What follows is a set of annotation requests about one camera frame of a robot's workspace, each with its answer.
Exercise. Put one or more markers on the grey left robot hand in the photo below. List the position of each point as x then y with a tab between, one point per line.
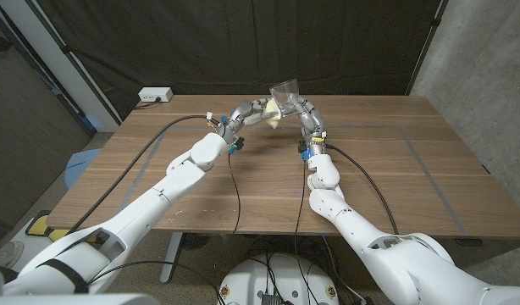
243	112

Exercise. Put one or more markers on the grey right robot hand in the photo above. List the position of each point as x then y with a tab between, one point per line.
313	120

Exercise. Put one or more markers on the yellow sponge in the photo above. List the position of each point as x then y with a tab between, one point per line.
273	116

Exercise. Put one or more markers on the clear glass cup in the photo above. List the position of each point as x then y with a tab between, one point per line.
285	91

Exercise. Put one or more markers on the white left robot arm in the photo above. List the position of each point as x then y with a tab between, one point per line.
137	212

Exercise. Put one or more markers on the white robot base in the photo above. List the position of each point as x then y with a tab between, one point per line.
281	277

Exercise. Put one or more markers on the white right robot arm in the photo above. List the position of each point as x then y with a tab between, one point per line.
412	262

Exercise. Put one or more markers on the black backdrop cloth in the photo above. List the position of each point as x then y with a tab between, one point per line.
264	42

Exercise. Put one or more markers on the white power strip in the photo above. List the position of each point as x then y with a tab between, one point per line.
155	94

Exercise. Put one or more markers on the black backdrop stand pole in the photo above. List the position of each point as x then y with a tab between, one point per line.
425	46
80	70

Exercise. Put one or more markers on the black round ribbed object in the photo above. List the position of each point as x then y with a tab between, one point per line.
195	241

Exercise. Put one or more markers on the white table leg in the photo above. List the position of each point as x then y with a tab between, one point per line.
172	258

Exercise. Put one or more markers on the grey finned module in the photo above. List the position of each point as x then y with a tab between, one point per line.
270	299

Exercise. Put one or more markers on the yellow black floor pad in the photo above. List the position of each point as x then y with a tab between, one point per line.
37	225
57	235

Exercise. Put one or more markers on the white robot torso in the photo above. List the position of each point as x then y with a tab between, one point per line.
73	300

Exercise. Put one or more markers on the grey sneaker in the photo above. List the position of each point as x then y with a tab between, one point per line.
6	254

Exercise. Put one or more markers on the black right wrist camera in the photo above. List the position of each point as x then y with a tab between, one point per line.
302	149

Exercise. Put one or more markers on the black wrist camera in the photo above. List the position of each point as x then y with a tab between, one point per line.
239	145
302	149

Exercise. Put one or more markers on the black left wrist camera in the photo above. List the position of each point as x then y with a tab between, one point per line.
239	145

